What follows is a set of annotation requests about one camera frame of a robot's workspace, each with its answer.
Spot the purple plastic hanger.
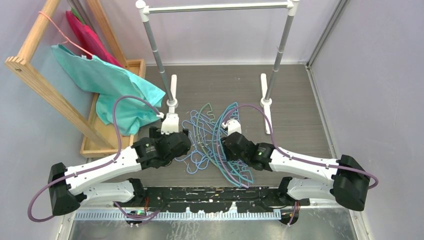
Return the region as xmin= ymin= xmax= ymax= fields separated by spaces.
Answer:
xmin=212 ymin=102 xmax=250 ymax=188

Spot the wooden clothes rack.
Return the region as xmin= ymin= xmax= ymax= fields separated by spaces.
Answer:
xmin=4 ymin=0 xmax=147 ymax=159

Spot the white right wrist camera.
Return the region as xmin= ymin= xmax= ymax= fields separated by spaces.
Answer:
xmin=221 ymin=119 xmax=242 ymax=136

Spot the perforated metal rail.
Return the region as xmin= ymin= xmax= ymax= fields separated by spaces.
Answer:
xmin=73 ymin=209 xmax=281 ymax=221

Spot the pink wire hanger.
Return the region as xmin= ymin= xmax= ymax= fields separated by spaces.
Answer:
xmin=38 ymin=11 xmax=93 ymax=57

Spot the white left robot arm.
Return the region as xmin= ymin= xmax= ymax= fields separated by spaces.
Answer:
xmin=48 ymin=126 xmax=192 ymax=216

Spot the red pink shirt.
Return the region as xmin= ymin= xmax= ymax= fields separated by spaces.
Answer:
xmin=65 ymin=10 xmax=123 ymax=68

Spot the silver white clothes rack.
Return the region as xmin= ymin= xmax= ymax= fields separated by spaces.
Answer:
xmin=135 ymin=0 xmax=301 ymax=135

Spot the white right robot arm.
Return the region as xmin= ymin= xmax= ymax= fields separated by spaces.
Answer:
xmin=221 ymin=132 xmax=371 ymax=212

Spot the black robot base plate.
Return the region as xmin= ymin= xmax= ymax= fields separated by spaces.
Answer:
xmin=113 ymin=182 xmax=310 ymax=214

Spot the teal green shirt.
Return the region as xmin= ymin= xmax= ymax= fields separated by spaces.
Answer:
xmin=51 ymin=44 xmax=165 ymax=136

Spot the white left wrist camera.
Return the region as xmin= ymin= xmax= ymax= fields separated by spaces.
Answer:
xmin=156 ymin=112 xmax=180 ymax=135

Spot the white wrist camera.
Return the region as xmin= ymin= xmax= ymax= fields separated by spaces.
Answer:
xmin=221 ymin=119 xmax=242 ymax=136
xmin=156 ymin=112 xmax=180 ymax=135

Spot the green plastic hanger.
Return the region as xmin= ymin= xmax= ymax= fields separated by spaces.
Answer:
xmin=195 ymin=102 xmax=217 ymax=167

